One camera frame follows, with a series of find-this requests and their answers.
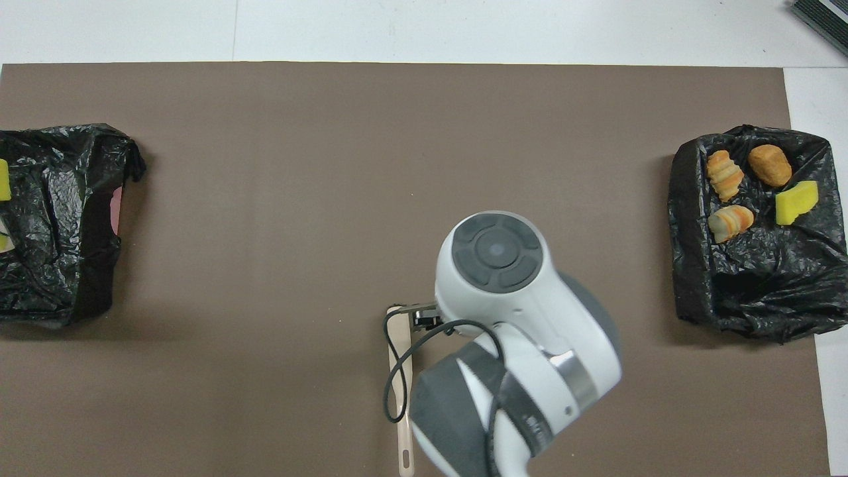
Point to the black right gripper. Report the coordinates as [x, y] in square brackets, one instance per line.
[427, 317]

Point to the toy croissant piece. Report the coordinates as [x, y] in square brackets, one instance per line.
[725, 175]

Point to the beige brush with black bristles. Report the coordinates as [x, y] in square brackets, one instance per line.
[401, 371]

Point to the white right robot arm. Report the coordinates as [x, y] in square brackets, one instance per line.
[523, 331]

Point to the plain yellow sponge piece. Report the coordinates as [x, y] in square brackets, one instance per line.
[796, 203]

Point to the toy croissant with pale end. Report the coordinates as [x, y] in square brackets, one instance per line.
[732, 222]

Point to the yellow sponge with green pad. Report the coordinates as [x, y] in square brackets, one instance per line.
[4, 180]

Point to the notched yellow sponge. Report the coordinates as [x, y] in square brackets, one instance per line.
[4, 242]

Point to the pink bin with black bag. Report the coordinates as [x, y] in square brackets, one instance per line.
[59, 218]

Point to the bin covered by black bag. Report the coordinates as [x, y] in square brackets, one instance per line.
[762, 285]

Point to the dark grey ribbed device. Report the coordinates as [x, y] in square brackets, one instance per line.
[828, 16]

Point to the brown table mat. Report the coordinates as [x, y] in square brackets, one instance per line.
[265, 232]

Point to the brown toy bread roll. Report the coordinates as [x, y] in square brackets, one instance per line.
[770, 165]

